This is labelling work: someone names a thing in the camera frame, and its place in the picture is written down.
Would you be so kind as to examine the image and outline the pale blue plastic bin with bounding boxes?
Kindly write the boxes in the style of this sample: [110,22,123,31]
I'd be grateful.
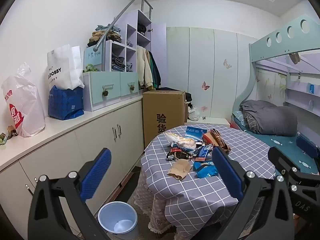
[97,201,139,238]

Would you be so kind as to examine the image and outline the large cardboard box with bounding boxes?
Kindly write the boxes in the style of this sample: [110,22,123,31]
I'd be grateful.
[142,91,187,148]

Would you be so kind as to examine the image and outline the pile of folded clothes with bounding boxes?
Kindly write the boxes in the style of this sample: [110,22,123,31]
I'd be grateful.
[87,24,122,47]

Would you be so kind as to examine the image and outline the round table, checked purple cloth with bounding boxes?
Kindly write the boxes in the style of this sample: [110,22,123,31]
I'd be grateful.
[140,124,277,235]

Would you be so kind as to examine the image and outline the pale plastic wrapper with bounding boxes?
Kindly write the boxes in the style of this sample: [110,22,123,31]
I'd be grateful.
[164,132,197,150]

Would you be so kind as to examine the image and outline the purple stair shelf unit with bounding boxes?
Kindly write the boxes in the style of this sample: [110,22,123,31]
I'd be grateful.
[84,9,167,112]

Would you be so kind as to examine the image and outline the beige fringed table skirt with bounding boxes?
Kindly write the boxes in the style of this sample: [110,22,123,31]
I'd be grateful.
[135,170,180,239]

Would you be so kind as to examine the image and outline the teal candy print bed sheet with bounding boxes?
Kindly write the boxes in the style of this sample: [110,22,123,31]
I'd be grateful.
[231,111,320,175]

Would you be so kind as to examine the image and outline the small teal drawer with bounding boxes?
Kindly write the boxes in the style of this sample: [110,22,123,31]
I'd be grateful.
[120,72,139,97]

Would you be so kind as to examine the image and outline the teal bunk bed frame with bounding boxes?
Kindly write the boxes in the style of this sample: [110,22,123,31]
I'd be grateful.
[231,14,320,175]

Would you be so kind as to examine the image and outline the blue plastic wrapper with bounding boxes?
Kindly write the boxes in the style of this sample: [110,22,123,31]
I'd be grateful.
[194,161,218,178]

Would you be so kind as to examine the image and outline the white plastic bag red print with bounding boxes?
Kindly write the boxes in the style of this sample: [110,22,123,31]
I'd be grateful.
[1,62,46,137]

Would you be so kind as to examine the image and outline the dark folded clothes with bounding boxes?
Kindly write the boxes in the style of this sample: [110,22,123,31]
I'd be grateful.
[111,53,125,72]

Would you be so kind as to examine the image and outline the grey checked pillow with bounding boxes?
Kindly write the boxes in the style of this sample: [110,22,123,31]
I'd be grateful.
[244,112,258,132]

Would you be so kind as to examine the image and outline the white paper shopping bag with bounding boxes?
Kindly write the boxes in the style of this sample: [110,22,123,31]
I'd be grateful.
[47,44,85,90]

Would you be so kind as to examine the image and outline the grey quilt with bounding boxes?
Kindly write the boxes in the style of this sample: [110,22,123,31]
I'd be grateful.
[240,99,298,137]

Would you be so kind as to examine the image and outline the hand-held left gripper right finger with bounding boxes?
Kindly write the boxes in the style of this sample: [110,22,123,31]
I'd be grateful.
[211,146,297,240]

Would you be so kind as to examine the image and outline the grey metal handrail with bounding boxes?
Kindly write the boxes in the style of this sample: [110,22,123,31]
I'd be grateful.
[94,0,153,51]

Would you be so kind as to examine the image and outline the large teal drawer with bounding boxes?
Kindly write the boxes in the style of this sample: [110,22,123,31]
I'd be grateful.
[89,71,121,105]

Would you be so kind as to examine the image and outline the blue patterned bag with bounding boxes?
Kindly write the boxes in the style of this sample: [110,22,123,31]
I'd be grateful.
[48,85,85,120]

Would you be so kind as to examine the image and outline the white wardrobe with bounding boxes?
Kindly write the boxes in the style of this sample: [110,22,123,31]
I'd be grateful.
[166,26,258,125]

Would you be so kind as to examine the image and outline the black snack wrapper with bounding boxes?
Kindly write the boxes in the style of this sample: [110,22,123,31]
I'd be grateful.
[166,147,190,161]

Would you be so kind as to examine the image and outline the dark hanging jacket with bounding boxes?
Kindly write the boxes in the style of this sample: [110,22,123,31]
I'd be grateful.
[150,51,162,89]

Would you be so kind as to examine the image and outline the blue white paper box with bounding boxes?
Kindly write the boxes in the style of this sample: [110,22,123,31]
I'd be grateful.
[184,126,208,142]

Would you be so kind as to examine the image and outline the tan paper bag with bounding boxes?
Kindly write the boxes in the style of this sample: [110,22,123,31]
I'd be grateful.
[167,159,191,180]

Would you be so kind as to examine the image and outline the green hanging jacket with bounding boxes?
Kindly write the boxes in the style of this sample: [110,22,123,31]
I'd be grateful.
[147,51,157,90]

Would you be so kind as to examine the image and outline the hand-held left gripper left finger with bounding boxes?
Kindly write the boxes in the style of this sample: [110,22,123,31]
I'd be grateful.
[27,148,112,240]

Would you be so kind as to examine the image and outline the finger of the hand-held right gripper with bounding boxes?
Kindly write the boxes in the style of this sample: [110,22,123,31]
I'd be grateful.
[267,146,304,180]
[296,135,320,175]

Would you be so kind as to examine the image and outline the pale teal paper sign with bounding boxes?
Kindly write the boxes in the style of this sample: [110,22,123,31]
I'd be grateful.
[85,49,103,67]

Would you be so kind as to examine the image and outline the cream hanging jacket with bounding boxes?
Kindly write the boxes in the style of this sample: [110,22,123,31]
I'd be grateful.
[136,45,153,88]

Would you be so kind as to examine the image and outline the white low cabinet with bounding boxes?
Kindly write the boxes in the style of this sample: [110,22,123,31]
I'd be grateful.
[0,94,145,233]

